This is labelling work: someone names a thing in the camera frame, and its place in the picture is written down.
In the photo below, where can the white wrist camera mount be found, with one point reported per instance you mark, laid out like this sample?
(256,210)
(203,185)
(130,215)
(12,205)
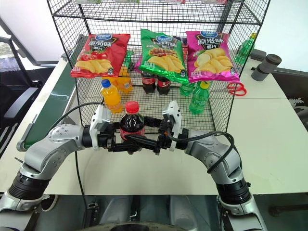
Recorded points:
(99,118)
(174,113)

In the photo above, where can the yellow-capped green soda bottle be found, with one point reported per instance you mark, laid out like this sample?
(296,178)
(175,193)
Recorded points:
(198,101)
(244,49)

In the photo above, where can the silver robot body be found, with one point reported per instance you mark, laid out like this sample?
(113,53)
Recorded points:
(183,211)

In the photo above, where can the dark purple snack bag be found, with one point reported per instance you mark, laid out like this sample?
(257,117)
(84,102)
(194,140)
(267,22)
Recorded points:
(180,41)

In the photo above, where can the grey rolled cylinder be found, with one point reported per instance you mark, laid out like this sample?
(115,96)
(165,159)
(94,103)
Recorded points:
(264,68)

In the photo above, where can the green potato chips bag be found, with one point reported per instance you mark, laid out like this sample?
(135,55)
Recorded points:
(163,57)

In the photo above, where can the red potato chips bag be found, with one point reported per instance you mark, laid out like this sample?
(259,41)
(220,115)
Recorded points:
(101,55)

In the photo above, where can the red-capped cola bottle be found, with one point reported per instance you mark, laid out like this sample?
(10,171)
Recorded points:
(132,122)

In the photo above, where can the blue-capped orange soda bottle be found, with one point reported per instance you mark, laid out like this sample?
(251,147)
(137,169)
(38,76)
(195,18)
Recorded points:
(111,97)

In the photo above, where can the black mat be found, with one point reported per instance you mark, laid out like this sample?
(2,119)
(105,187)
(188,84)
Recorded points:
(293,86)

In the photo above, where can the black box device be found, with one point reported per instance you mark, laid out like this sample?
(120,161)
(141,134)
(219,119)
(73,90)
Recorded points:
(258,55)

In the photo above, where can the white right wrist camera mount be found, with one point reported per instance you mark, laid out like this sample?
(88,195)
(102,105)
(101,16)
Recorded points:
(174,113)

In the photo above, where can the magenta potato chips bag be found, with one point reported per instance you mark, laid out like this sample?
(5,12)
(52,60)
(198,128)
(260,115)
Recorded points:
(211,57)

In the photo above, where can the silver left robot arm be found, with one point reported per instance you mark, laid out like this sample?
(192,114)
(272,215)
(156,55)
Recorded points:
(60,137)

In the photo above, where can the small green bottle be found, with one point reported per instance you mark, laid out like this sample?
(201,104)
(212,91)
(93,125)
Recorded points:
(128,60)

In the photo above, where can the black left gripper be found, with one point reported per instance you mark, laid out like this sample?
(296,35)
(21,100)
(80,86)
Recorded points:
(108,139)

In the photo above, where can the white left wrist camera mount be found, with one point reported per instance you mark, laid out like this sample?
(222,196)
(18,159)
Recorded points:
(99,118)

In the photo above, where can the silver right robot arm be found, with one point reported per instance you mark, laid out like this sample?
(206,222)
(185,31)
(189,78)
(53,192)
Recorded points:
(204,146)

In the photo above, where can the red scissors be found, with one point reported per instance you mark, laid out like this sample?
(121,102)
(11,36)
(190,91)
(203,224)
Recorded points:
(238,92)

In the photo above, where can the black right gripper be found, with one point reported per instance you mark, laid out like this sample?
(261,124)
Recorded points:
(164,142)

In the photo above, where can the green conveyor belt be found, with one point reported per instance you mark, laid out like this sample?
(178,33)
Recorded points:
(55,96)

